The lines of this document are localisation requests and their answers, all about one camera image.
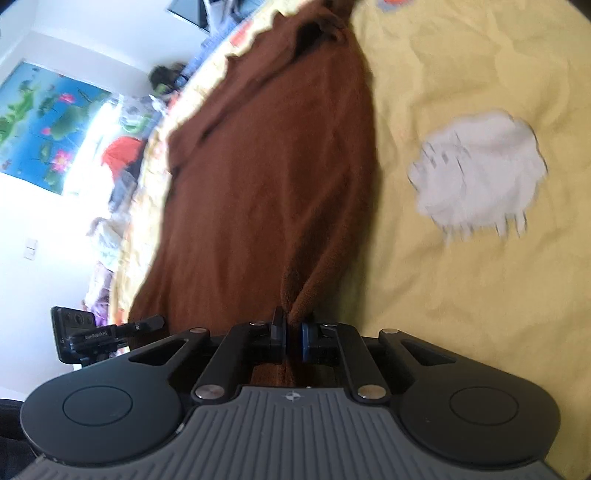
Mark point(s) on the brown knit sweater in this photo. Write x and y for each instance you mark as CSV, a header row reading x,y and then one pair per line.
x,y
272,181

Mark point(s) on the black and green bag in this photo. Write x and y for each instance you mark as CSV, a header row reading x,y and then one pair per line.
x,y
163,78

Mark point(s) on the orange red cloth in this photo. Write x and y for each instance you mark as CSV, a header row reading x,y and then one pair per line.
x,y
120,153

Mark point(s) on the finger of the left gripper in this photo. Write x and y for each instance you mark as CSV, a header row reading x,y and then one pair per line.
x,y
143,327

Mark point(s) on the yellow floral bed quilt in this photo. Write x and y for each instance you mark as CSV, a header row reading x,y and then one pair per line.
x,y
479,238

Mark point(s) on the grey framed panel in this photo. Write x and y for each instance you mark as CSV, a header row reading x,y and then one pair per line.
x,y
192,11

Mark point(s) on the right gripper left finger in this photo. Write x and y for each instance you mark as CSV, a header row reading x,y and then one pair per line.
x,y
278,335

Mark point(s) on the lotus flower wall picture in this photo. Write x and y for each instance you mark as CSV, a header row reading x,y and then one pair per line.
x,y
45,117

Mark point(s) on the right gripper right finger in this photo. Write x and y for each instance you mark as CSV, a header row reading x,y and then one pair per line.
x,y
309,340

